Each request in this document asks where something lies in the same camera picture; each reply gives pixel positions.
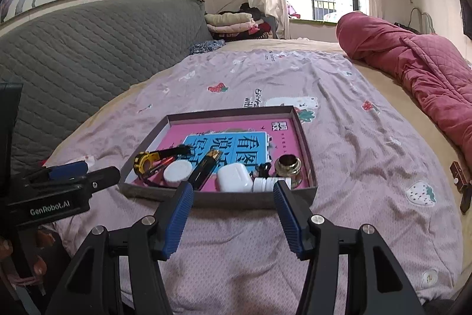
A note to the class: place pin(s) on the brass metal fitting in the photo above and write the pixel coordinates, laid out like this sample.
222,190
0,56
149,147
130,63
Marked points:
289,166

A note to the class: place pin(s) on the black gold lighter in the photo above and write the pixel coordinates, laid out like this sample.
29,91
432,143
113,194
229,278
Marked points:
204,169

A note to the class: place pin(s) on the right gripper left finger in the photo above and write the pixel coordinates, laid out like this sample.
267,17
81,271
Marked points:
91,283

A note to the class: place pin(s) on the dark patterned cloth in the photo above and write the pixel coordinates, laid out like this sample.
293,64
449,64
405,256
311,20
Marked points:
206,47

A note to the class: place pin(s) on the black key bundle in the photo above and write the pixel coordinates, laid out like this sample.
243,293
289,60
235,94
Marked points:
262,170

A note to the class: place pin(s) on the grey quilted headboard cover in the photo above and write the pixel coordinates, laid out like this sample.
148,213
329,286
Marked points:
71,62

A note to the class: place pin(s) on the large white jar lid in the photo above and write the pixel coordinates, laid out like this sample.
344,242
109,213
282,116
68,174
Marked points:
178,171

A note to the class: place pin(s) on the yellow black wristwatch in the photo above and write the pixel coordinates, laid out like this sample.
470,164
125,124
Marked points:
146,163

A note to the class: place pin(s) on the pink patterned bed sheet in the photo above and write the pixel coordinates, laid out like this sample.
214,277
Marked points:
370,163

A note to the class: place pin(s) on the red quilted comforter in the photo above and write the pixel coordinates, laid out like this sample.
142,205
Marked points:
428,66

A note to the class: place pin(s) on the person's left hand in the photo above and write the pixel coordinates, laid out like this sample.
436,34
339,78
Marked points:
23,250

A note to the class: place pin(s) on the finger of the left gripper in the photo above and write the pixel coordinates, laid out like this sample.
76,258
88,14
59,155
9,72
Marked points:
52,174
98,180

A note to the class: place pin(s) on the white earbuds case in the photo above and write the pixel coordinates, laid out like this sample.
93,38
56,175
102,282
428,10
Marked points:
234,178

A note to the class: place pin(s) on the small white pill bottle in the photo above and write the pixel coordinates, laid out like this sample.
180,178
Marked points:
262,184

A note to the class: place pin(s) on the pink blue book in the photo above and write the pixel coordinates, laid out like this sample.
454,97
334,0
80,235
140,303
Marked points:
250,140

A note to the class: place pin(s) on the folded clothes stack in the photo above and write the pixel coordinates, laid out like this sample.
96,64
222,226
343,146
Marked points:
248,23

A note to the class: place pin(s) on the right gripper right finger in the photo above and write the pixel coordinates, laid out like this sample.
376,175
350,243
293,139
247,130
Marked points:
376,282

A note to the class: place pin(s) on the black wall television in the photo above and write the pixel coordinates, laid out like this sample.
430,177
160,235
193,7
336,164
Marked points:
466,15

